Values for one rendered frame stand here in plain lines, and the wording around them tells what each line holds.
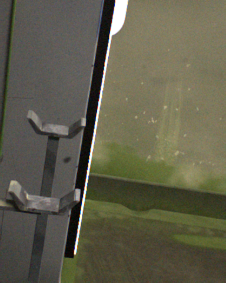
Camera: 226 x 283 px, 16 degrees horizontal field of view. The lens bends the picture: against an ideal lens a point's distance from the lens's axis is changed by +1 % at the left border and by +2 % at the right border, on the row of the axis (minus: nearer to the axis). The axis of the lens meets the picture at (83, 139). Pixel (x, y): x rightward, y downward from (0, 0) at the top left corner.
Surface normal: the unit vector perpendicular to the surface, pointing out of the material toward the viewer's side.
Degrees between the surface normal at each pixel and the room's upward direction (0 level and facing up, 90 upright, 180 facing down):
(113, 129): 57
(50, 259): 90
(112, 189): 90
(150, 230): 0
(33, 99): 90
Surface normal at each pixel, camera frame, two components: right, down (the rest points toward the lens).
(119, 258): 0.15, -0.89
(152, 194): -0.04, 0.44
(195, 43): 0.05, -0.13
